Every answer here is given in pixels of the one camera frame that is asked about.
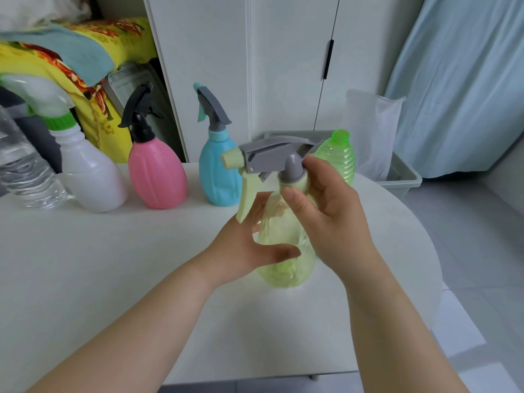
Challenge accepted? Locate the white cabinet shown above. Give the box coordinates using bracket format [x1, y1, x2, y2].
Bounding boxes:
[142, 0, 426, 163]

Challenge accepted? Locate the grey yellow spray head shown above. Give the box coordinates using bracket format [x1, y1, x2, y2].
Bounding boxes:
[221, 136, 318, 224]

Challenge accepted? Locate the light blue curtain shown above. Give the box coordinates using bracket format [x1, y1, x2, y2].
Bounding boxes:
[384, 0, 524, 180]

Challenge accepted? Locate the teal towel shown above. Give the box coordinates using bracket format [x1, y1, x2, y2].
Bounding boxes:
[0, 23, 115, 87]

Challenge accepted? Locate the pink plastic bottle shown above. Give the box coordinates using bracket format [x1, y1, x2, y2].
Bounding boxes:
[128, 139, 188, 210]

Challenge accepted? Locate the grey plastic lid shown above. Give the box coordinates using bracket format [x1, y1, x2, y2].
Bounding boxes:
[101, 61, 181, 156]

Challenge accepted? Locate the person's left hand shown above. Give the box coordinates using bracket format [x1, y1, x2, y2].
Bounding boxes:
[198, 191, 302, 288]

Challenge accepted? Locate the white pillow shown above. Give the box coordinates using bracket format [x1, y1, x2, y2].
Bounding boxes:
[0, 0, 92, 31]

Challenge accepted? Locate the blue plastic bottle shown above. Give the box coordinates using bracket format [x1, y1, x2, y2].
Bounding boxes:
[199, 130, 243, 207]

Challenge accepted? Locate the white plastic bottle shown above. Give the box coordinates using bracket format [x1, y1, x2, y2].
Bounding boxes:
[51, 126, 128, 213]

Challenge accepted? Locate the person's right hand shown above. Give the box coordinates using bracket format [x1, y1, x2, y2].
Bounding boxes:
[280, 154, 384, 289]

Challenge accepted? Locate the green ribbed bottle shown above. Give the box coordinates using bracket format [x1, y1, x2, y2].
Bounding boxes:
[314, 129, 356, 186]

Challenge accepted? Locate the clear water bottle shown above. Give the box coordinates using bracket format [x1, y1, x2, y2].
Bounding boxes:
[0, 104, 68, 209]

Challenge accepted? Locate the translucent white plastic bag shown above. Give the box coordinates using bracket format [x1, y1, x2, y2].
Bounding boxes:
[346, 88, 407, 181]

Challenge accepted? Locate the black cabinet handle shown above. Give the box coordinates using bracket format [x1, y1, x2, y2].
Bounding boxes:
[323, 39, 335, 80]

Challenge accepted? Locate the translucent green spray head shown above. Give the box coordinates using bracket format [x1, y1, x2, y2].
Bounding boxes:
[0, 74, 79, 132]

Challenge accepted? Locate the grey blue spray head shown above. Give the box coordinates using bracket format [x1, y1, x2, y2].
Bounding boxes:
[193, 82, 232, 134]

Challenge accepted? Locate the yellow-green clear bottle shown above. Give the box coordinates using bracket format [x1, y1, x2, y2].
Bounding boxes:
[255, 175, 317, 289]

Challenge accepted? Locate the grey plastic bin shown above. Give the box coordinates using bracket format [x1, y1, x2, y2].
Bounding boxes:
[253, 129, 423, 199]

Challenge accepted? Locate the person's left forearm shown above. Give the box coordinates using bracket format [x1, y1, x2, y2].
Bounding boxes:
[26, 261, 218, 393]

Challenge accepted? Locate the yellow floral cloth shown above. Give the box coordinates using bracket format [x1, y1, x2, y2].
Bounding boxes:
[0, 16, 158, 164]

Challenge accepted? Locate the black spray head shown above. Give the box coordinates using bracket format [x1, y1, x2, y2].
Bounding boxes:
[117, 82, 165, 144]

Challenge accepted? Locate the person's right forearm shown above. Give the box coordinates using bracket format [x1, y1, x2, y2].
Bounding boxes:
[343, 261, 469, 393]

